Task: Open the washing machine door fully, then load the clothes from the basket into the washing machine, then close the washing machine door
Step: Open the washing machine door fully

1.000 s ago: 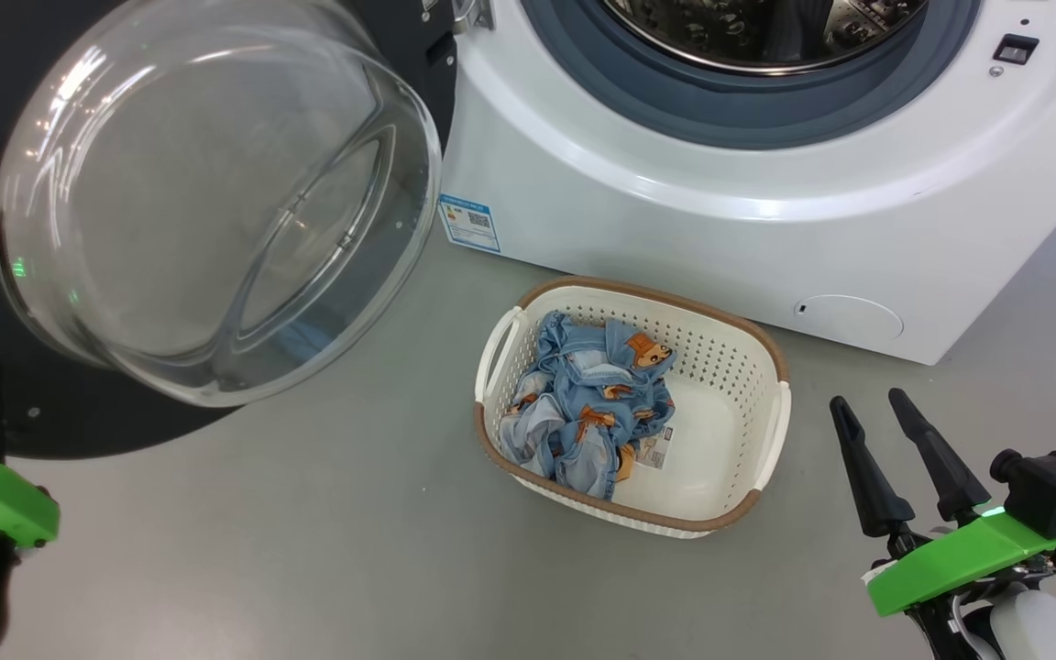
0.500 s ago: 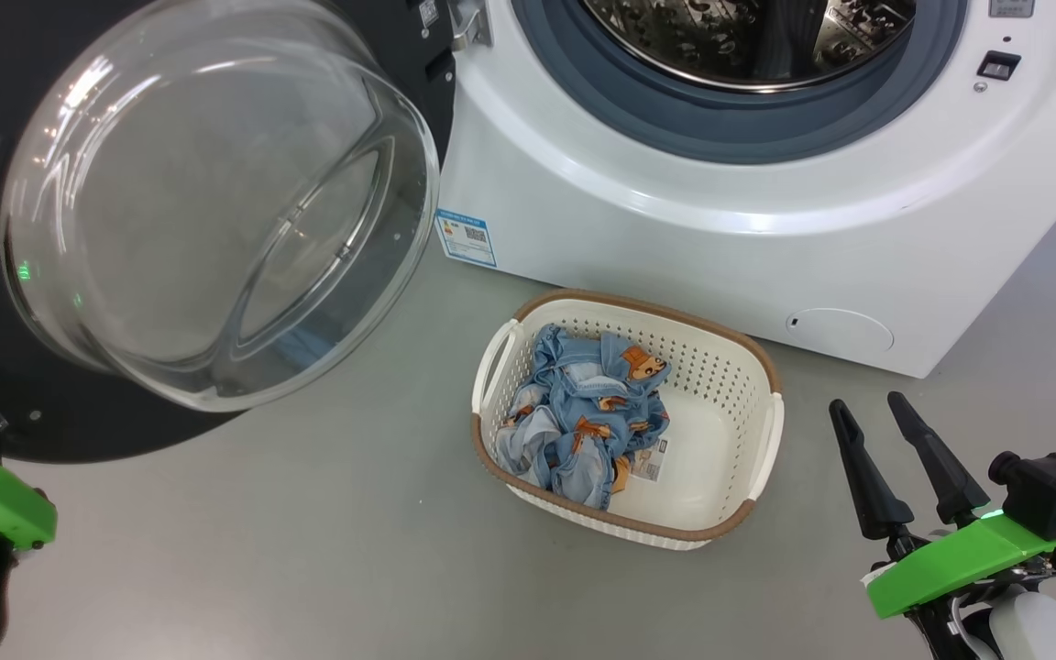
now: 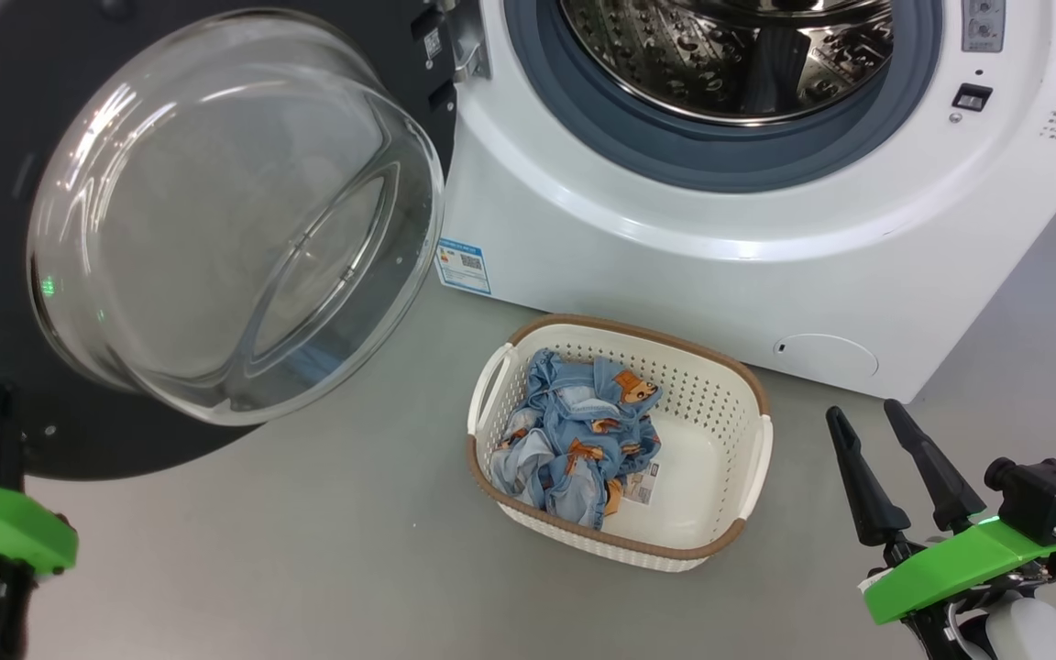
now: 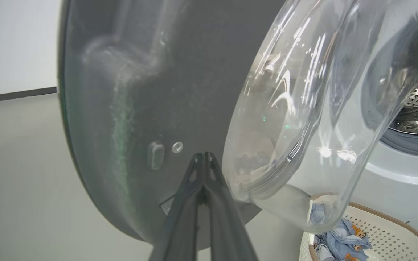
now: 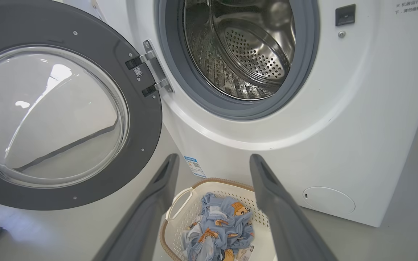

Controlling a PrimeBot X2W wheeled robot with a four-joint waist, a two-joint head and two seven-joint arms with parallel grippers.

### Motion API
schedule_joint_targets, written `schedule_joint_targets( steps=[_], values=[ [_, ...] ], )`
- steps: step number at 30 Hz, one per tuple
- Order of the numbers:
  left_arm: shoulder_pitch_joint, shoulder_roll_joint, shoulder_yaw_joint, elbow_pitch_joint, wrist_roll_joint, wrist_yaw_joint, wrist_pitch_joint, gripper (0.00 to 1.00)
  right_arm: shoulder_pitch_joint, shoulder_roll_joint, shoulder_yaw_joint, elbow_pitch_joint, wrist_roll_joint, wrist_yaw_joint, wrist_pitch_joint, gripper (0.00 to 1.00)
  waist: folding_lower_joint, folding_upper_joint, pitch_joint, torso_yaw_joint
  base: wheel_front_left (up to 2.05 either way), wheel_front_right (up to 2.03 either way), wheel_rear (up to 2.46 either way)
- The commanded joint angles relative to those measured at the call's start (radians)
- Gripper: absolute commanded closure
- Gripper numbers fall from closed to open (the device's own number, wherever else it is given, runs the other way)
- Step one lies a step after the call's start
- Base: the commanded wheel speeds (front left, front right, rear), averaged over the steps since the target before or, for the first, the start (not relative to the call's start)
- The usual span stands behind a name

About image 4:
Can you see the blue cartoon print garment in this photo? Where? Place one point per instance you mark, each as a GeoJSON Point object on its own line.
{"type": "Point", "coordinates": [343, 241]}

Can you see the cream perforated laundry basket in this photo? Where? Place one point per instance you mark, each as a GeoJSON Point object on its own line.
{"type": "Point", "coordinates": [394, 239]}

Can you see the dark round washer door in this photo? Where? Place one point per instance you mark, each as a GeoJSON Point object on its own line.
{"type": "Point", "coordinates": [129, 90]}

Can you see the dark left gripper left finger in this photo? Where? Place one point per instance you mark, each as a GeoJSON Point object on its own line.
{"type": "Point", "coordinates": [180, 224]}

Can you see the white front-load washing machine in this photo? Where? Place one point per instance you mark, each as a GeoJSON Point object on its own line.
{"type": "Point", "coordinates": [401, 174]}

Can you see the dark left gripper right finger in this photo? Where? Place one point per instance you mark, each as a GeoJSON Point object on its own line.
{"type": "Point", "coordinates": [227, 228]}

